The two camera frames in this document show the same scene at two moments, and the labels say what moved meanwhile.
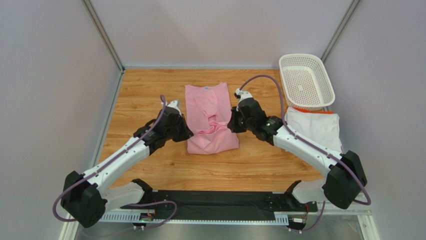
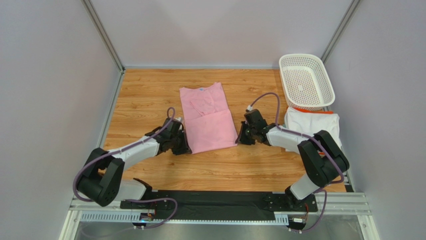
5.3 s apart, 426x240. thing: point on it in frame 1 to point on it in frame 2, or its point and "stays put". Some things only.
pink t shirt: x=208 y=107 stays put
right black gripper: x=236 y=120 to x=247 y=134
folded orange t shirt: x=315 y=111 stays put
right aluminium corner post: x=339 y=31 stays put
